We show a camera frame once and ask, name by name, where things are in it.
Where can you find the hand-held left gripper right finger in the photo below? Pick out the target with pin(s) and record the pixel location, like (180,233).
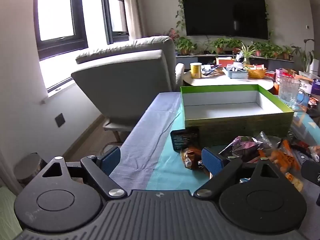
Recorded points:
(212,160)

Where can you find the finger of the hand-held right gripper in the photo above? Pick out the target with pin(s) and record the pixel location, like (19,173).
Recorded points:
(310,171)

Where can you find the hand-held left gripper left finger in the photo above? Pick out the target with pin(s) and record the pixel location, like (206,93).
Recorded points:
(110,161)

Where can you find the brown snack packet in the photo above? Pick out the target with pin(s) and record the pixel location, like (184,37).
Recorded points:
(190,155)

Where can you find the orange zip bag of balls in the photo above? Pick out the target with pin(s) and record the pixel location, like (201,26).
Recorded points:
(282,158)

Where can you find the black snack packet teal print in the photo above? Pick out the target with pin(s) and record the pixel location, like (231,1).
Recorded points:
(185,138)

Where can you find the green cardboard box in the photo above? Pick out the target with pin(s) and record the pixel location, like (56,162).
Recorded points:
(237,130)

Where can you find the yellow snack packet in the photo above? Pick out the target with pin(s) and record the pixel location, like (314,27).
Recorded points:
(295,182)

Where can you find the round white coffee table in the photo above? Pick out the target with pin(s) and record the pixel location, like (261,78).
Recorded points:
(212,81)

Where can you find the round brown stool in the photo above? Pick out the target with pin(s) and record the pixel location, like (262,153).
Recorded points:
(27,167)

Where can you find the blue grey tray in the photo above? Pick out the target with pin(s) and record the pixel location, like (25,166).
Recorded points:
(235,74)

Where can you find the yellow can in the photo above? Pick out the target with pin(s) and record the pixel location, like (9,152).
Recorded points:
(196,71)

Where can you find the yellow wicker basket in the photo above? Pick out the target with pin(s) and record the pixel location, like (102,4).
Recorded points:
(256,73)

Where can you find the dark television console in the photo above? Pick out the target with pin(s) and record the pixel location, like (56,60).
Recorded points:
(275,62)

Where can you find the pale green patterned cloth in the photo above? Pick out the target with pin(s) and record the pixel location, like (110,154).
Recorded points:
(7,212)

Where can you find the row of potted plants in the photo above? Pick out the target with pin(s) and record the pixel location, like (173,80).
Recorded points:
(185,45)

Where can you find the tall leafy plant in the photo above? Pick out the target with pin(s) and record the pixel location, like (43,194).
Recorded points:
(306,52)

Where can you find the narrow black framed window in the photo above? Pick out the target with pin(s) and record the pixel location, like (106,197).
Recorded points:
(116,12)

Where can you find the green vine garland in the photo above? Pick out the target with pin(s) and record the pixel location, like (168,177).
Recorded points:
(179,12)

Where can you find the beige curtain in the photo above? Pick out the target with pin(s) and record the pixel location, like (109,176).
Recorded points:
(132,10)

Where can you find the large black framed window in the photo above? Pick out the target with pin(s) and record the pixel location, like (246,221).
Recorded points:
(55,10)

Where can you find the black wall outlet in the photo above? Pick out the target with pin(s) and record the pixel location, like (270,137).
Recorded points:
(60,120)

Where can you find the black wall television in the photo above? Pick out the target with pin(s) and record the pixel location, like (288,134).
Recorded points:
(225,12)

